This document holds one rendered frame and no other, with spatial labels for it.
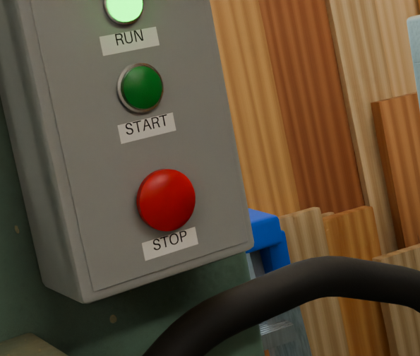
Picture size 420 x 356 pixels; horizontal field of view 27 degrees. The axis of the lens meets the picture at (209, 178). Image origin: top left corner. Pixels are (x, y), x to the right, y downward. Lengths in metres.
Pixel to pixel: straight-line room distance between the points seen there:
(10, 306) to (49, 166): 0.09
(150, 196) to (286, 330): 0.94
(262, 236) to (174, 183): 0.87
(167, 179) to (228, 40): 1.50
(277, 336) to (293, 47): 0.85
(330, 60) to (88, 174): 1.66
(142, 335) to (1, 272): 0.09
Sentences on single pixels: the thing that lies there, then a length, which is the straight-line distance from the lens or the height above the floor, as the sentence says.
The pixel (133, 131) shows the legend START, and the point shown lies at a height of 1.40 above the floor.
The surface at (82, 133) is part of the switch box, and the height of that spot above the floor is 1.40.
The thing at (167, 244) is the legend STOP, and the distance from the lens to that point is 0.44.
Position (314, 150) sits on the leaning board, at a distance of 2.03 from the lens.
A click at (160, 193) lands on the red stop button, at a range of 0.42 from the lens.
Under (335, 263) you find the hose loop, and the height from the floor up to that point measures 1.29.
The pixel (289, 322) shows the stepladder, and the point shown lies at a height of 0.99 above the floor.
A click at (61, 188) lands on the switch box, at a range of 0.41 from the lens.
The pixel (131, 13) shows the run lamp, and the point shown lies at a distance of 0.42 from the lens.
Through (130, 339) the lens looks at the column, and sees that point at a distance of 0.50.
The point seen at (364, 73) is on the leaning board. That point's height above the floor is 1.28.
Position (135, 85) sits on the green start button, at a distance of 0.42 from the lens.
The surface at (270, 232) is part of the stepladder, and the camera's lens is 1.29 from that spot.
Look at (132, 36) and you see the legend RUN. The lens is 0.43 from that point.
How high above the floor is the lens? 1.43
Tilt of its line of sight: 9 degrees down
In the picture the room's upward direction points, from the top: 11 degrees counter-clockwise
